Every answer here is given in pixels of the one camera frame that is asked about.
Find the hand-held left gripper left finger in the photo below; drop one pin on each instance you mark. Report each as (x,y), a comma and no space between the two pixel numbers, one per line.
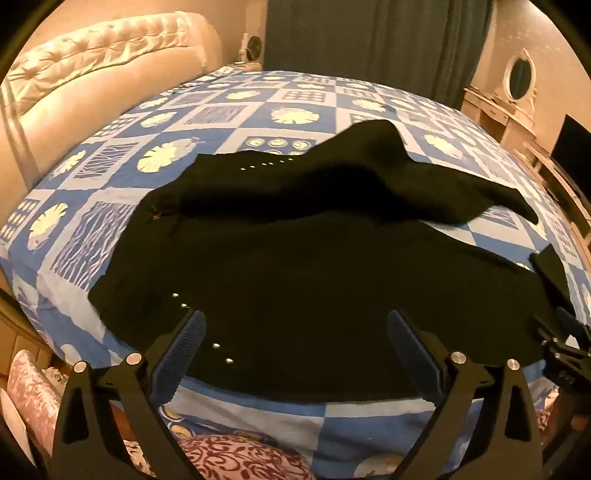
(184,350)

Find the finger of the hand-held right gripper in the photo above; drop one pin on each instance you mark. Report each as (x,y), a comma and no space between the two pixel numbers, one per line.
(551,272)

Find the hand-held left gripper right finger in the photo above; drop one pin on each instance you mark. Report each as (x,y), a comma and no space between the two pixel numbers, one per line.
(415,350)

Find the black pants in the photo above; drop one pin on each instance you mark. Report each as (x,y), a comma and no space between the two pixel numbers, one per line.
(300,277)

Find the cream television cabinet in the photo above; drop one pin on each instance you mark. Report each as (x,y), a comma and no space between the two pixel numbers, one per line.
(554,184)

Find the pink floral pillow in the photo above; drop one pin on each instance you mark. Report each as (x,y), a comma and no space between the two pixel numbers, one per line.
(231,457)
(32,397)

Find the black television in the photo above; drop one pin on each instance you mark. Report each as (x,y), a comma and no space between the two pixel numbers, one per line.
(572,147)

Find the blue patterned bed sheet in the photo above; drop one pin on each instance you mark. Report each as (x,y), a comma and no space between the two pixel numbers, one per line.
(115,230)

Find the wooden bedside cabinet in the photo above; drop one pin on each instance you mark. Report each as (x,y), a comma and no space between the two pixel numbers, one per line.
(18,337)

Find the cream dressing table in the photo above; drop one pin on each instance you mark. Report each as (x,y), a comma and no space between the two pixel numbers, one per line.
(494,115)

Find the oval mirror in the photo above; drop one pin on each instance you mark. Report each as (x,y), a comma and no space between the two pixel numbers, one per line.
(521,78)

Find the cream tufted headboard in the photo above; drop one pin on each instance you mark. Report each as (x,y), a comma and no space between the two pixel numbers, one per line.
(92,92)

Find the dark green curtain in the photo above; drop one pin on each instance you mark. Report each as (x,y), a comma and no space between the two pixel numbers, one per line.
(369,37)

